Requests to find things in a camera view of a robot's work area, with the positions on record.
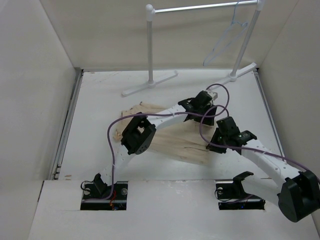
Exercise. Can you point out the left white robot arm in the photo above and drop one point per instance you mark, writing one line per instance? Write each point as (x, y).
(138, 135)

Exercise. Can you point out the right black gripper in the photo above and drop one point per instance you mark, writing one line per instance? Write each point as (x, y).
(217, 150)

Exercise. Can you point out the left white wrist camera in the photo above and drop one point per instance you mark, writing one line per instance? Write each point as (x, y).
(214, 95)

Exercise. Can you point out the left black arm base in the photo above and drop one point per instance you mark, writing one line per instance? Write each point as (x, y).
(92, 200)

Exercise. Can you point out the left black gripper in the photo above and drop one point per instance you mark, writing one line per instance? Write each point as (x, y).
(208, 121)

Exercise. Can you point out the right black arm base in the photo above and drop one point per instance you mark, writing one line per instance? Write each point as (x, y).
(231, 198)

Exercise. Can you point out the white clothes rack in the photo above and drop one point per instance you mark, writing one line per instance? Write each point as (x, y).
(236, 70)

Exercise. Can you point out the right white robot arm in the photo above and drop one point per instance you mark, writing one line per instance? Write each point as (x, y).
(295, 192)

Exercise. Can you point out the beige trousers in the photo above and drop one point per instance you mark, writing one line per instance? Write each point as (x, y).
(181, 141)

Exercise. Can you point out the light blue wire hanger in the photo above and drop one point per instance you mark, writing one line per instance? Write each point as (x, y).
(230, 35)

